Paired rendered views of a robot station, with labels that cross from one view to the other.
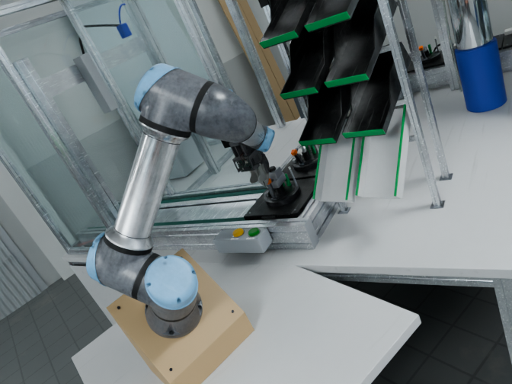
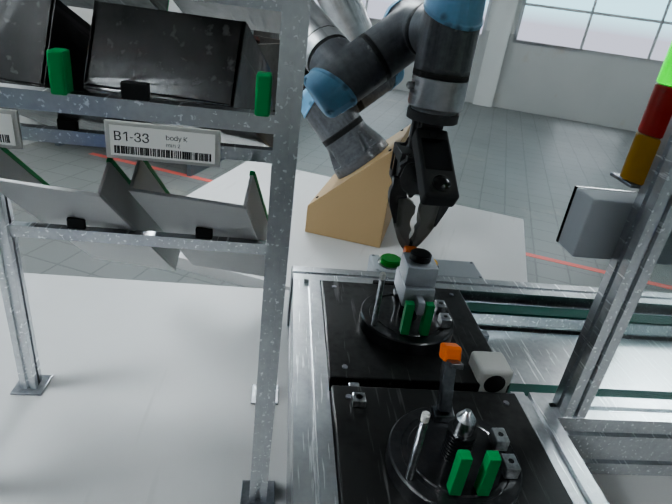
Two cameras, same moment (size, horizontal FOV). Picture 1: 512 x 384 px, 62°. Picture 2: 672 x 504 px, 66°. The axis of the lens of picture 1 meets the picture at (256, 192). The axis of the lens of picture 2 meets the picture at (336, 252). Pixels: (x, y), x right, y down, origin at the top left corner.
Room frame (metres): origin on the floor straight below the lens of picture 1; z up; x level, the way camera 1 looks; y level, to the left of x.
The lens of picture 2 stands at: (1.80, -0.65, 1.41)
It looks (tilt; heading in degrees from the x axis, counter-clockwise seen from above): 27 degrees down; 131
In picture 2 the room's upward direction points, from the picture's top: 8 degrees clockwise
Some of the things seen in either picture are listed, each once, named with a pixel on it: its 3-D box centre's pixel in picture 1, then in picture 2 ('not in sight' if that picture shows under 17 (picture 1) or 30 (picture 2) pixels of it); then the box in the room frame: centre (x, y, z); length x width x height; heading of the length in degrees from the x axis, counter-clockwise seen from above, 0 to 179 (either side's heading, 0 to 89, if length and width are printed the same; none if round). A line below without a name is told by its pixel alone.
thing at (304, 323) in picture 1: (216, 343); (348, 232); (1.00, 0.29, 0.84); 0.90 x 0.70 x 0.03; 28
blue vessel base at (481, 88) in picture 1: (481, 75); not in sight; (1.67, -1.06, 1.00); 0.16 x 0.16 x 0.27
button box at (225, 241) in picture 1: (241, 240); (423, 279); (1.35, 0.12, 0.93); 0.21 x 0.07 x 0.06; 49
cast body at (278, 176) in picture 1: (276, 174); (418, 278); (1.46, -0.09, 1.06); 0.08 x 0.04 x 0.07; 139
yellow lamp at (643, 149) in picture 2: not in sight; (653, 159); (1.67, -0.02, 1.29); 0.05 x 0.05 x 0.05
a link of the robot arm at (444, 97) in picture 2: not in sight; (434, 94); (1.39, -0.04, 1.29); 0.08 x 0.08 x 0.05
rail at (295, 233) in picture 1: (214, 234); (527, 310); (1.52, 0.22, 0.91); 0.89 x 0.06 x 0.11; 49
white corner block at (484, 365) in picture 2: not in sight; (488, 372); (1.59, -0.08, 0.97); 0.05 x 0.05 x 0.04; 49
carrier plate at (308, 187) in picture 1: (284, 198); (403, 331); (1.46, -0.09, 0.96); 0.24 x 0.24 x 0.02; 49
